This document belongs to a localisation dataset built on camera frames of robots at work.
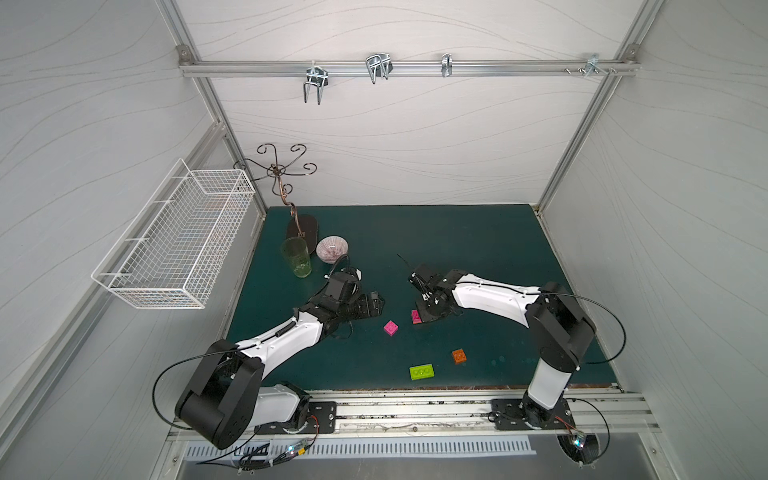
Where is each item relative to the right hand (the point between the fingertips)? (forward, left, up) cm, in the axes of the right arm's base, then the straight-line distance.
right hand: (427, 311), depth 90 cm
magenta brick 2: (-5, +11, -1) cm, 12 cm away
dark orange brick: (-13, -8, -1) cm, 15 cm away
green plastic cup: (+15, +42, +8) cm, 45 cm away
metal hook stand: (+30, +46, +4) cm, 55 cm away
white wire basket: (-3, +61, +30) cm, 69 cm away
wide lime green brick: (-17, +2, -2) cm, 17 cm away
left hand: (-1, +16, +5) cm, 16 cm away
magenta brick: (-5, +4, +7) cm, 9 cm away
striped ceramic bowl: (+22, +34, +1) cm, 41 cm away
